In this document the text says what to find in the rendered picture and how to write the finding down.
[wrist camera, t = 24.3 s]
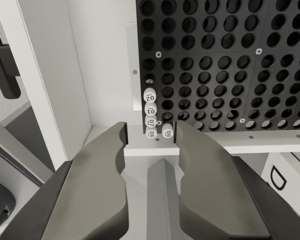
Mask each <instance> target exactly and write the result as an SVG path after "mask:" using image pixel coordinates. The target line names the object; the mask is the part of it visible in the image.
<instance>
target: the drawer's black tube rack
mask: <svg viewBox="0 0 300 240"><path fill-rule="evenodd" d="M158 26H159V51H158V52H156V54H141V55H139V56H154V55H156V57H157V58H159V121H157V124H158V125H159V134H162V126H163V125H164V124H165V123H169V124H171V125H172V128H173V121H176V120H183V121H185V122H186V123H188V124H190V125H191V126H193V127H194V125H195V124H196V123H198V122H201V123H203V125H202V127H201V128H199V129H198V130H200V131H201V132H233V131H268V130H300V124H299V125H297V126H294V123H295V122H296V121H297V120H300V0H158ZM165 112H168V113H169V116H170V118H169V119H165V118H163V117H162V115H163V113H165ZM267 120H269V121H270V123H269V124H268V125H267V126H265V127H262V124H263V122H265V121H267ZM282 120H286V121H285V123H284V124H283V125H282V126H278V123H279V122H280V121H282ZM230 121H233V122H234V124H233V126H232V127H230V128H226V127H225V126H226V124H227V123H228V122H230ZM249 121H254V124H253V125H252V126H251V127H246V124H247V123H248V122H249ZM213 122H218V126H217V127H215V128H210V124H211V123H213Z"/></svg>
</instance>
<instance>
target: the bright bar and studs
mask: <svg viewBox="0 0 300 240"><path fill-rule="evenodd" d="M125 25H126V37H127V48H128V60H129V71H130V87H131V99H132V110H133V111H142V107H141V90H140V66H139V49H138V33H137V23H136V22H131V23H126V24H125Z"/></svg>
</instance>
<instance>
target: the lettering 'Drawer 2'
mask: <svg viewBox="0 0 300 240"><path fill-rule="evenodd" d="M274 170H275V171H276V172H277V173H278V175H279V176H280V177H281V178H282V180H283V181H284V183H283V185H282V186H281V187H278V186H277V185H276V184H275V182H274V181H273V178H272V174H273V171H274ZM270 178H271V181H272V183H273V185H274V187H275V188H276V189H277V190H283V189H284V187H285V185H286V183H287V181H286V180H285V178H284V177H283V176H282V175H281V173H280V172H279V171H278V170H277V168H276V167H275V166H274V165H273V167H272V170H271V173H270Z"/></svg>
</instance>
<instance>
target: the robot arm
mask: <svg viewBox="0 0 300 240"><path fill-rule="evenodd" d="M173 142H174V143H176V145H177V146H178V147H179V149H180V150H179V167H180V168H181V169H182V171H183V173H184V175H183V177H182V178H181V182H180V199H179V218H180V228H181V229H182V231H183V232H184V233H185V234H187V235H188V236H190V237H191V238H192V239H194V240H300V215H299V214H298V213H297V212H296V211H295V210H294V208H293V207H292V206H290V204H288V203H287V202H286V200H284V198H283V197H282V196H280V195H279V194H278V193H277V192H276V191H275V190H274V189H273V188H272V187H271V186H270V185H269V184H268V183H267V182H266V181H265V180H264V179H263V178H262V177H260V176H259V175H258V174H257V173H256V172H255V171H254V170H253V169H252V168H251V167H250V166H249V165H248V164H247V163H246V162H245V161H244V160H242V159H241V158H240V157H239V156H232V155H231V154H230V153H229V152H228V151H227V150H226V149H225V148H224V147H222V146H221V145H220V144H219V143H217V142H216V141H215V140H214V139H212V138H211V137H209V136H208V135H206V134H205V133H203V132H201V131H200V130H198V129H196V128H195V127H193V126H191V125H190V124H188V123H186V122H185V121H183V120H176V121H173ZM128 144H129V143H128V126H127V122H123V121H120V122H117V123H116V124H115V125H113V126H112V127H110V128H109V129H107V130H106V131H104V132H103V133H102V134H100V135H99V136H97V137H96V138H95V139H93V140H92V141H91V142H89V143H88V144H87V145H86V146H85V147H83V148H82V149H81V150H80V151H79V152H78V153H77V154H76V155H75V157H74V158H73V159H72V160H69V161H64V162H63V163H62V165H61V166H60V167H59V168H58V169H57V170H56V171H55V172H54V173H53V174H52V175H51V177H50V178H49V179H48V180H47V181H46V182H45V183H44V184H43V185H42V186H41V188H40V189H39V190H38V191H37V192H36V193H35V194H34V195H33V196H32V197H31V198H30V200H29V201H28V202H27V203H26V204H25V205H24V206H23V207H22V208H21V209H20V211H19V212H18V213H17V214H16V215H15V217H14V218H13V219H12V220H11V221H10V223H9V224H8V225H7V227H6V228H5V230H4V231H3V232H2V234H1V235H0V240H119V239H120V238H122V237H123V236H124V235H125V234H126V233H127V231H128V229H129V207H128V198H127V190H126V182H125V180H124V178H123V177H122V176H121V173H122V172H123V170H124V169H125V158H124V148H125V147H126V145H128ZM15 207H16V201H15V198H14V196H13V195H12V193H11V192H10V191H9V190H8V189H7V188H5V187H4V186H2V185H1V184H0V226H1V225H2V224H3V223H4V222H5V221H7V220H8V218H9V217H10V216H11V214H12V213H13V211H14V209H15Z"/></svg>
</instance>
